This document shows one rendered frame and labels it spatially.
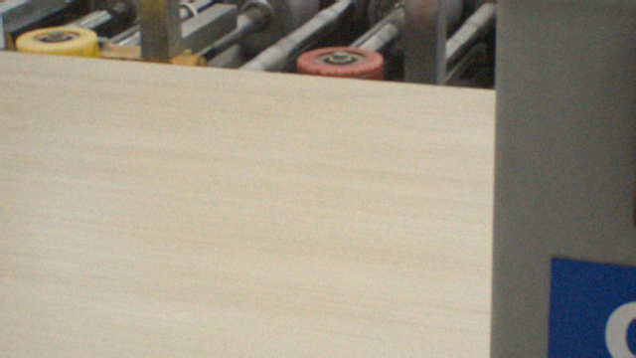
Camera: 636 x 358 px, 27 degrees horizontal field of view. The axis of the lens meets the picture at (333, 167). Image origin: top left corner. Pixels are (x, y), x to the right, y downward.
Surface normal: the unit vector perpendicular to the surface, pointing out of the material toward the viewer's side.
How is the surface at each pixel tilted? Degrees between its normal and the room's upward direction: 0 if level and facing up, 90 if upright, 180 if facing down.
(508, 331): 90
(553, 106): 90
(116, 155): 0
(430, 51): 90
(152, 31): 90
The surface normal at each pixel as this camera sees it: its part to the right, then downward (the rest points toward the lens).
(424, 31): -0.33, 0.34
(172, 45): 0.94, 0.10
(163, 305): -0.02, -0.94
